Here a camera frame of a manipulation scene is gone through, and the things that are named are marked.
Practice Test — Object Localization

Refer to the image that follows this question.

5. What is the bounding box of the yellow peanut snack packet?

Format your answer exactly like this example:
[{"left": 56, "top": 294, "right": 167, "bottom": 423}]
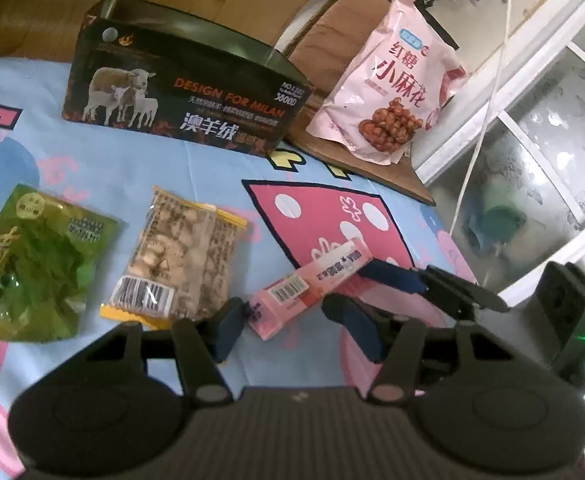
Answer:
[{"left": 99, "top": 186, "right": 248, "bottom": 330}]

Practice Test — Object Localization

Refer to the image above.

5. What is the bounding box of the pink candy box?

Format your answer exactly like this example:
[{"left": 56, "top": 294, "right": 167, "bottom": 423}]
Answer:
[{"left": 248, "top": 237, "right": 373, "bottom": 340}]

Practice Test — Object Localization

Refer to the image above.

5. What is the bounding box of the green snack packet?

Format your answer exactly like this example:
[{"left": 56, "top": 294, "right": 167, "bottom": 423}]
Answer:
[{"left": 0, "top": 184, "right": 119, "bottom": 342}]

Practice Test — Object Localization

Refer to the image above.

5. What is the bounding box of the pink fried-twist snack bag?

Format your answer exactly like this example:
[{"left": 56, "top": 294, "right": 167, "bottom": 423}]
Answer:
[{"left": 306, "top": 0, "right": 467, "bottom": 166}]

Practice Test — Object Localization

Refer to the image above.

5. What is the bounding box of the dark sheep-print cardboard box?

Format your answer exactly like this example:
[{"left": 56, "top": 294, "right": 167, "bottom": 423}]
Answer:
[{"left": 62, "top": 0, "right": 313, "bottom": 157}]

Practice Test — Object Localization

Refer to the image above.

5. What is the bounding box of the white power cable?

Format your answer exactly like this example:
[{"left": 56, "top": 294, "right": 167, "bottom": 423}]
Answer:
[{"left": 447, "top": 0, "right": 519, "bottom": 238}]

